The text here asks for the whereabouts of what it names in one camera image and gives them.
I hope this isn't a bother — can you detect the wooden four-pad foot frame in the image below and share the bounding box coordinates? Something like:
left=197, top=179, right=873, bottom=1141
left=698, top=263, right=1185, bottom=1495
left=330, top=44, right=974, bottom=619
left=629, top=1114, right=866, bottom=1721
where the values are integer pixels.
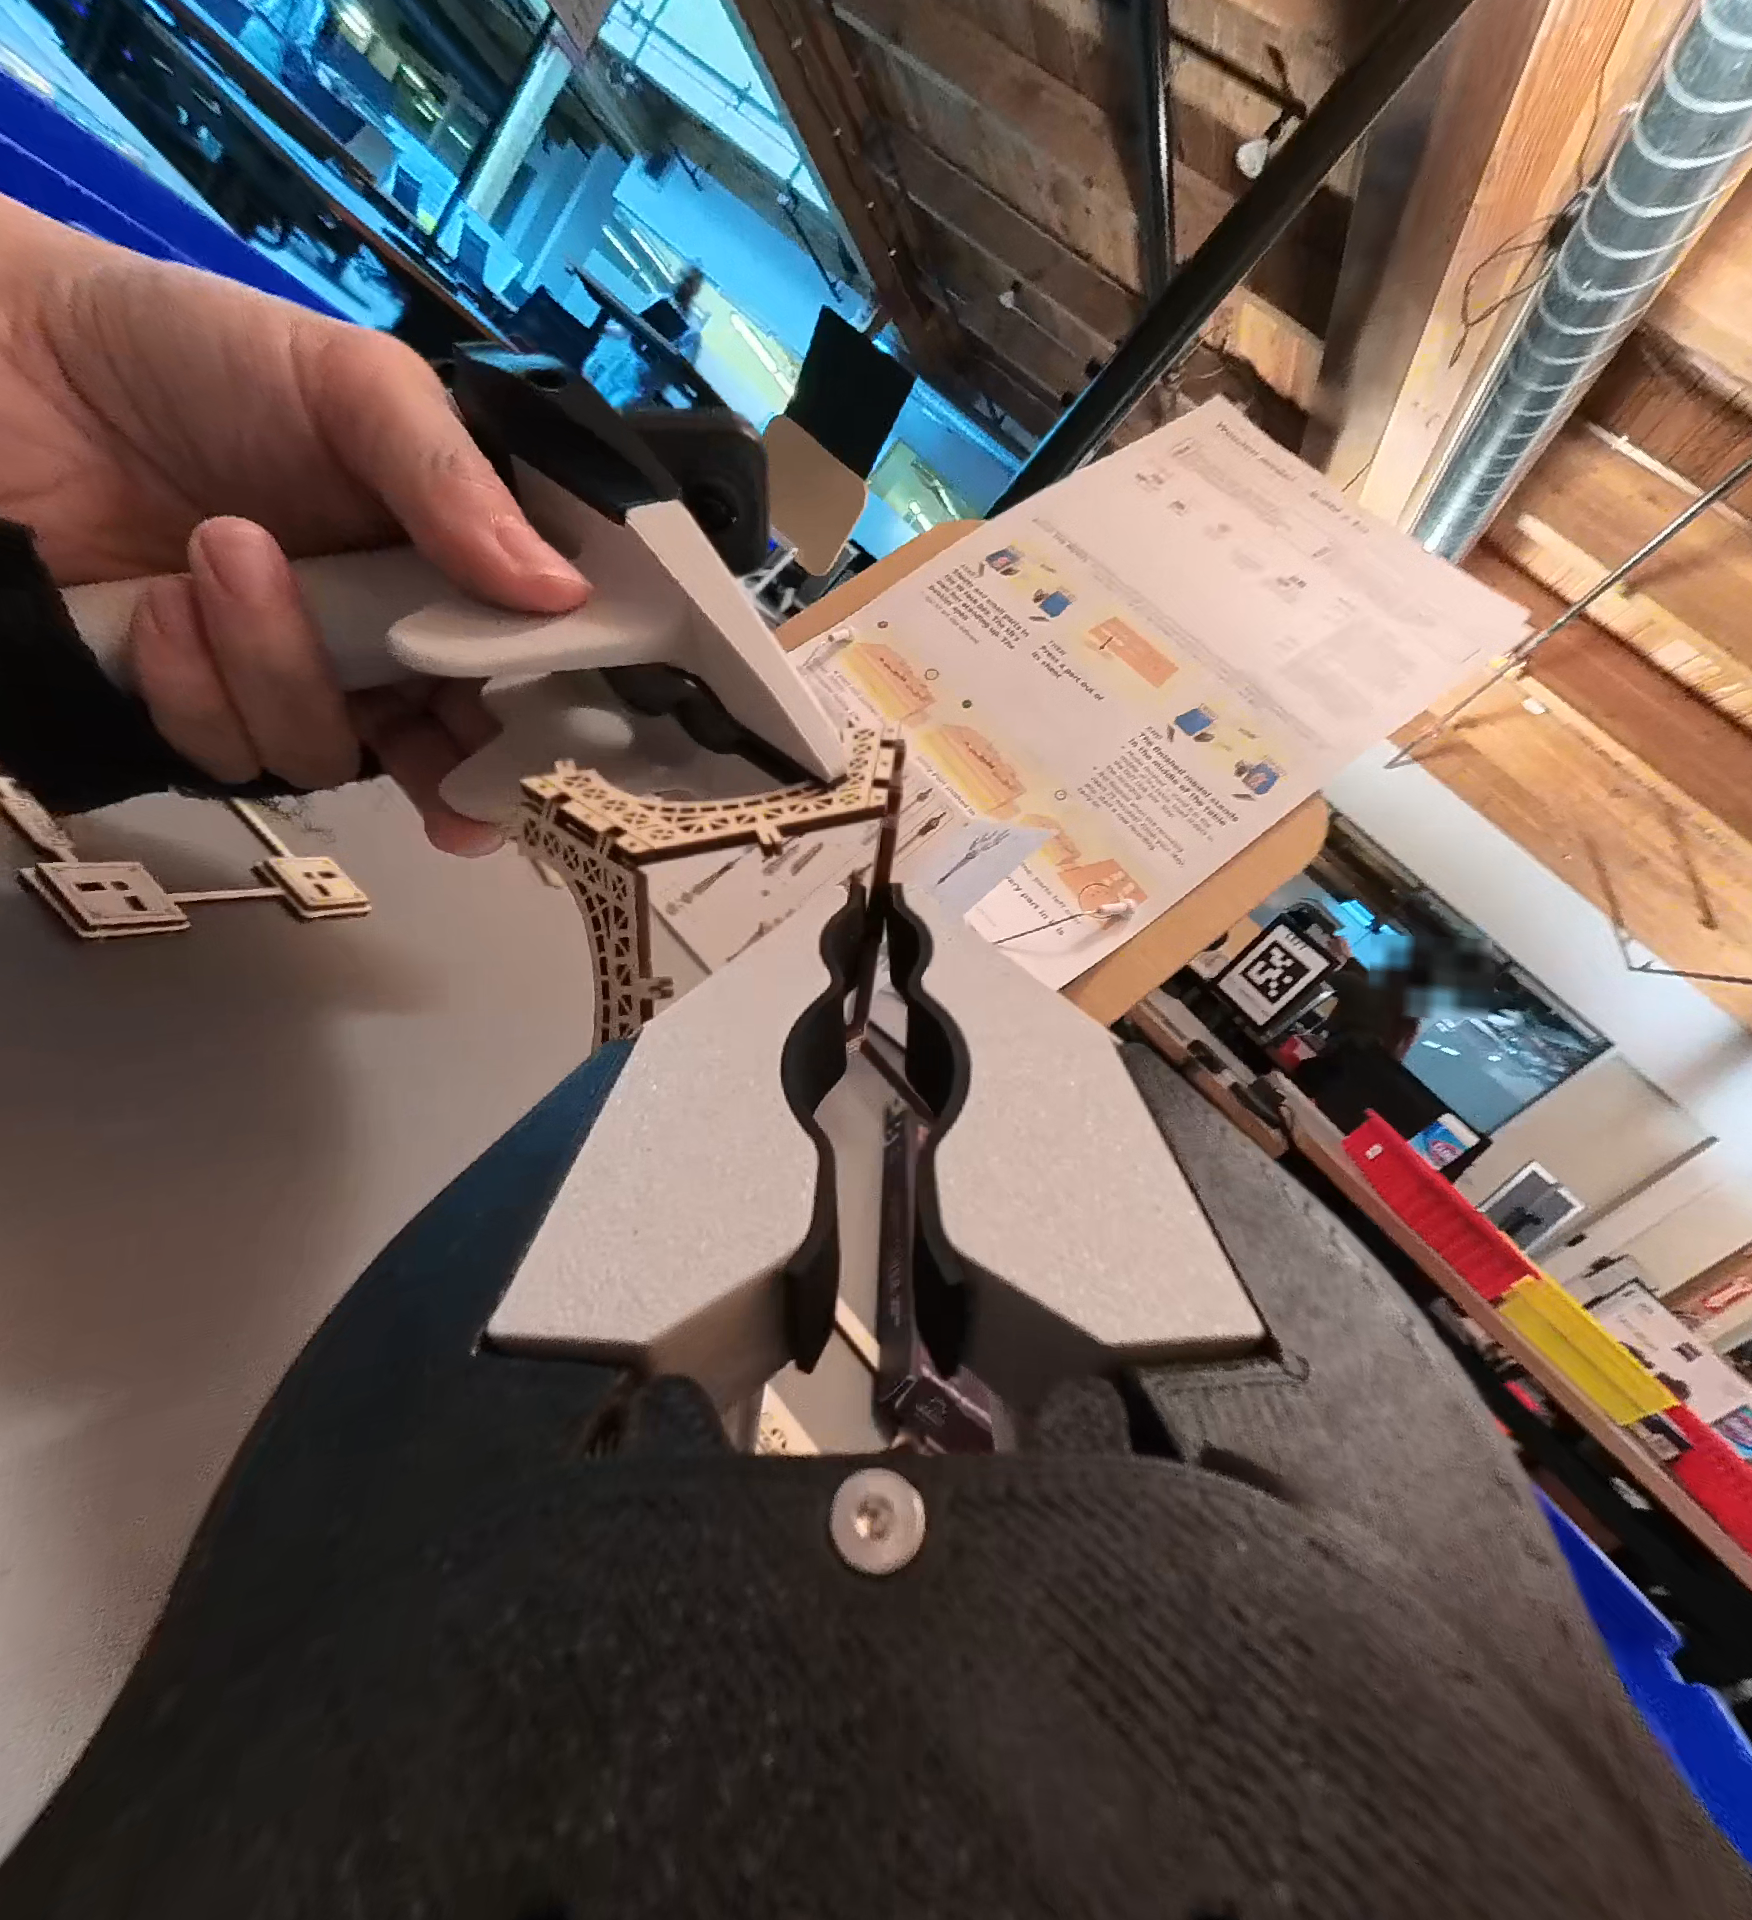
left=0, top=705, right=374, bottom=942

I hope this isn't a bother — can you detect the yellow plastic bin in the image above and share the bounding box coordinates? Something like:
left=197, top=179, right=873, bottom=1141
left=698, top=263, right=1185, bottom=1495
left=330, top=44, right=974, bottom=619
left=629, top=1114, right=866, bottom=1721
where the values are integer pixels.
left=1497, top=1275, right=1678, bottom=1427

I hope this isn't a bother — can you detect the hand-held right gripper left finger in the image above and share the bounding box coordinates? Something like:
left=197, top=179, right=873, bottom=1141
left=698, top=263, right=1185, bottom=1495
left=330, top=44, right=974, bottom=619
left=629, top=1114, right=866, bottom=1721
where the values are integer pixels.
left=484, top=879, right=884, bottom=1379

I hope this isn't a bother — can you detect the wooden tower arch base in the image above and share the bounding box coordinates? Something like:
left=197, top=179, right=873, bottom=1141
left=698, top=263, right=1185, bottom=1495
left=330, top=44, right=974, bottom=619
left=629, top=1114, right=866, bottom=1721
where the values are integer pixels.
left=518, top=725, right=910, bottom=1046

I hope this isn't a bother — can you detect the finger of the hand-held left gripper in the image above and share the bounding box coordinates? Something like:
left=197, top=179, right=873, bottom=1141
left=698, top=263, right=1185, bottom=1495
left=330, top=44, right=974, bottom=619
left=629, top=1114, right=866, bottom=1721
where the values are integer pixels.
left=760, top=304, right=916, bottom=582
left=516, top=457, right=851, bottom=785

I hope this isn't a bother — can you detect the silver ventilation duct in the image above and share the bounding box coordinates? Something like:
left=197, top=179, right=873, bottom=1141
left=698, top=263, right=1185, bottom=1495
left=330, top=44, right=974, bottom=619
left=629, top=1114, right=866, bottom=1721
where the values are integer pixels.
left=1415, top=0, right=1752, bottom=561

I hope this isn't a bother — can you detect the thin metal ceiling rod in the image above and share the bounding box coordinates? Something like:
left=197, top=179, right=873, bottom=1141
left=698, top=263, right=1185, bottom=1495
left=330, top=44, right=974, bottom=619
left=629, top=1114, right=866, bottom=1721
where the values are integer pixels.
left=1382, top=381, right=1752, bottom=770

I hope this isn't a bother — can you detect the grey desk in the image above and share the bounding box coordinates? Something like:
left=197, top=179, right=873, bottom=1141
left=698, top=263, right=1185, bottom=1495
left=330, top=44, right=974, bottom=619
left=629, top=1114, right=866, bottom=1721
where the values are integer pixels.
left=0, top=668, right=877, bottom=1920

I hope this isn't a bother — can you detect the blue plastic bin with tag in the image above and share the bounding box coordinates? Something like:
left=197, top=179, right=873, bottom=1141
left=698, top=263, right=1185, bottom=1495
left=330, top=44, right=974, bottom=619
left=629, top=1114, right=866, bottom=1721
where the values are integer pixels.
left=1536, top=1485, right=1752, bottom=1920

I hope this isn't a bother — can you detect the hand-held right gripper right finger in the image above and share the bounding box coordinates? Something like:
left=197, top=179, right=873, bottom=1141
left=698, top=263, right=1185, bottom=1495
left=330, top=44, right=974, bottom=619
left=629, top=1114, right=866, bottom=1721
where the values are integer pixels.
left=882, top=886, right=1269, bottom=1379

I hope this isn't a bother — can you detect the thin wooden tower side piece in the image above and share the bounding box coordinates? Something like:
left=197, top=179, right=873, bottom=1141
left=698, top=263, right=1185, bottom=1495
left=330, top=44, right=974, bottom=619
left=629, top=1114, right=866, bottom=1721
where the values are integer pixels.
left=842, top=726, right=910, bottom=1058

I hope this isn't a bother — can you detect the large glass window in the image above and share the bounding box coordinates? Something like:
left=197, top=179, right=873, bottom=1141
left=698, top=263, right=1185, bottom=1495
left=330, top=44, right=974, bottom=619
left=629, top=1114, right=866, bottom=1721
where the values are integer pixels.
left=67, top=0, right=1020, bottom=519

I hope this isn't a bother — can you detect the person's left hand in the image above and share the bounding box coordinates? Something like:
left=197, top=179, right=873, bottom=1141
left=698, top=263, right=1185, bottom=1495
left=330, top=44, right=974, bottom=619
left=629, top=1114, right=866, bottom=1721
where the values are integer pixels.
left=0, top=157, right=597, bottom=863

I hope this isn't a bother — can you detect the folded paper instruction sheet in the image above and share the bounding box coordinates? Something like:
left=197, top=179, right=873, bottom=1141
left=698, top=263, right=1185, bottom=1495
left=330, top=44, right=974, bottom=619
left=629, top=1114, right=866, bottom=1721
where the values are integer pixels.
left=664, top=394, right=1531, bottom=995

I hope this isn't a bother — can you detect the brown wooden board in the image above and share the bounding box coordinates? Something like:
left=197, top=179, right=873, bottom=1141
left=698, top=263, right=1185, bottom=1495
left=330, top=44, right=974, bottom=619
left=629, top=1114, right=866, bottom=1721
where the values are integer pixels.
left=778, top=517, right=1330, bottom=1028

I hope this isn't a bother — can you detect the black white marker tag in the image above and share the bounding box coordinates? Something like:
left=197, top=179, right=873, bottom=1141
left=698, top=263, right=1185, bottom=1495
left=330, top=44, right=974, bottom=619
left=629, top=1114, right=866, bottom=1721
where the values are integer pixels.
left=1214, top=916, right=1334, bottom=1028

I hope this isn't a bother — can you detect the purple puzzle box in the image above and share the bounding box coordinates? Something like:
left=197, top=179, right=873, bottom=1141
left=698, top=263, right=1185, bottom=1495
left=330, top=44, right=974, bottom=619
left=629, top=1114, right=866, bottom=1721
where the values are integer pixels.
left=871, top=1102, right=1002, bottom=1454

